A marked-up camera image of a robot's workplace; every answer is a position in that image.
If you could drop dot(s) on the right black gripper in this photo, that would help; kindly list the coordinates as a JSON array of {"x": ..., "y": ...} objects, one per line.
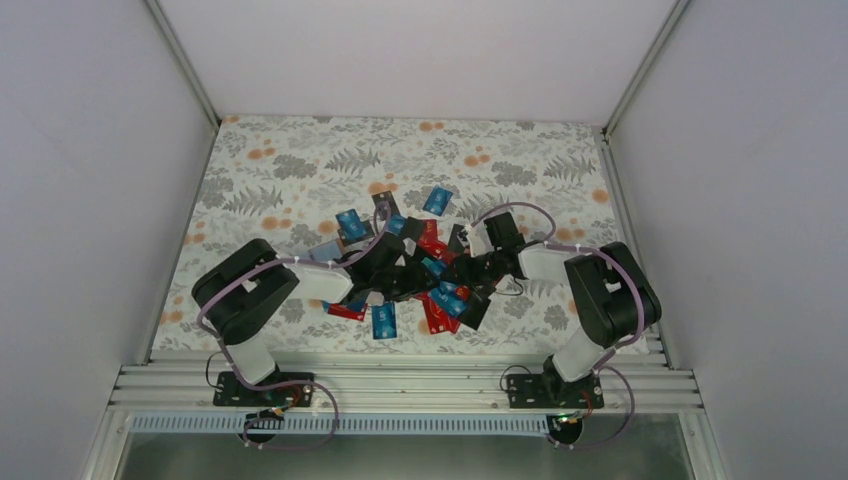
[{"x": 465, "y": 271}]

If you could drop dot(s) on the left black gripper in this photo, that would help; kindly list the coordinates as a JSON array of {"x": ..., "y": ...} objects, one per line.
[{"x": 415, "y": 282}]

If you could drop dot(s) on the tan leather card holder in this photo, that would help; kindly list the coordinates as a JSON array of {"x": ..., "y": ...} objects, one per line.
[{"x": 328, "y": 251}]

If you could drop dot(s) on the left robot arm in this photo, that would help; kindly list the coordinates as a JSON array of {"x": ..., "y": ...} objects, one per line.
[{"x": 238, "y": 297}]

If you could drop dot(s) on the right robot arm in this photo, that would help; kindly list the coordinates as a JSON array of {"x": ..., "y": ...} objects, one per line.
[{"x": 615, "y": 302}]

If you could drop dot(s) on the black card bottom right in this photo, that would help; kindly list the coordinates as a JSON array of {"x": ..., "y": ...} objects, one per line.
[{"x": 475, "y": 310}]

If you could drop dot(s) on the red card top centre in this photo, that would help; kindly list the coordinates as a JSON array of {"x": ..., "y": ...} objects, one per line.
[{"x": 429, "y": 240}]

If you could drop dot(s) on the red card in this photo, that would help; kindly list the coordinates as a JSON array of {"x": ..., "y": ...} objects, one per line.
[
  {"x": 429, "y": 240},
  {"x": 355, "y": 311},
  {"x": 438, "y": 321}
]

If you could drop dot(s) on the blue logo card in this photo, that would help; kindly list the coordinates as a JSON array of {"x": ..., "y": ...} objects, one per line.
[{"x": 448, "y": 302}]

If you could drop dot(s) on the blue card far left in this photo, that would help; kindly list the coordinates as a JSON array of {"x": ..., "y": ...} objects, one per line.
[{"x": 351, "y": 225}]

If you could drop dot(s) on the red card bottom centre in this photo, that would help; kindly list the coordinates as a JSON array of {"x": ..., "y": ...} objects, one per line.
[{"x": 438, "y": 321}]

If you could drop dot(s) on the red card bottom left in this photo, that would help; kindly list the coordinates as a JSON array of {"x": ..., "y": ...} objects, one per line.
[{"x": 355, "y": 311}]

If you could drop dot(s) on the blue card top right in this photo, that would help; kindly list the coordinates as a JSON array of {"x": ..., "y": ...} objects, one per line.
[{"x": 437, "y": 201}]

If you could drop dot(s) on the floral patterned table mat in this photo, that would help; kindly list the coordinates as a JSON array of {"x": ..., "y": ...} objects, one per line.
[{"x": 285, "y": 178}]

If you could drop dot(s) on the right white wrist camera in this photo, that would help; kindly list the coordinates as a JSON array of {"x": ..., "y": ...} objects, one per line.
[{"x": 478, "y": 240}]

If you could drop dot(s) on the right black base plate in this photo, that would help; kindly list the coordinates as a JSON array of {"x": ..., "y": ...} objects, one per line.
[{"x": 537, "y": 391}]

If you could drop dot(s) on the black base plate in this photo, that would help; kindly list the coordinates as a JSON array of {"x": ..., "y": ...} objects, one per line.
[
  {"x": 537, "y": 391},
  {"x": 232, "y": 393}
]

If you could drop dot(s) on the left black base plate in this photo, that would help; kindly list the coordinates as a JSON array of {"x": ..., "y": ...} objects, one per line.
[{"x": 232, "y": 393}]

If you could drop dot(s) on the aluminium rail frame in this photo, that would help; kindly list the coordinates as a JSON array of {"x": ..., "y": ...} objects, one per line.
[{"x": 403, "y": 383}]

